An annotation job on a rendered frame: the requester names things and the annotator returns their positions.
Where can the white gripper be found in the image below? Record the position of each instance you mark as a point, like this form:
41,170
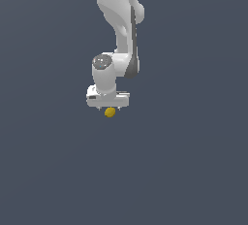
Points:
108,99

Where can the small yellow rounded object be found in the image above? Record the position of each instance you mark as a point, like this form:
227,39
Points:
110,112

